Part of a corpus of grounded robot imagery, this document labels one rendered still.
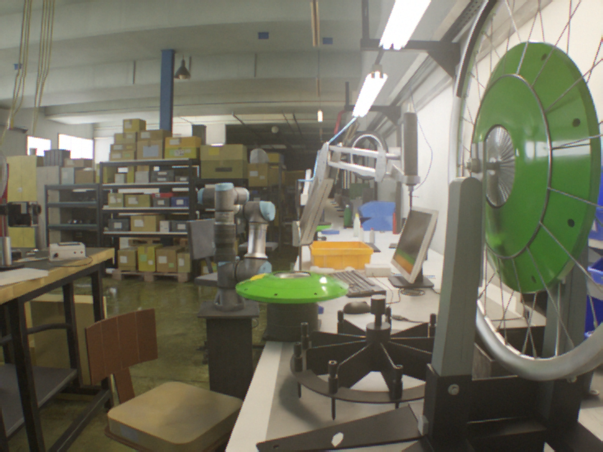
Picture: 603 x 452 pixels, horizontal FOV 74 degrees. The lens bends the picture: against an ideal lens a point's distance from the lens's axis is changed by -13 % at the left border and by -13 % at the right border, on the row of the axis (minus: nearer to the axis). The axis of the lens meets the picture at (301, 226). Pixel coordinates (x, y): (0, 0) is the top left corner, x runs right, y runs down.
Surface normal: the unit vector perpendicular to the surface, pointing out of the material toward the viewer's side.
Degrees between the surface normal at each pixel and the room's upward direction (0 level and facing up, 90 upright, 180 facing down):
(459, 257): 90
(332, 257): 94
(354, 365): 90
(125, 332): 90
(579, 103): 81
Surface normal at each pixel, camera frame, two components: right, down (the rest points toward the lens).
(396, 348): -0.73, 0.11
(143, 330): 0.73, 0.05
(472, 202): 0.02, 0.08
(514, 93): -0.97, -0.20
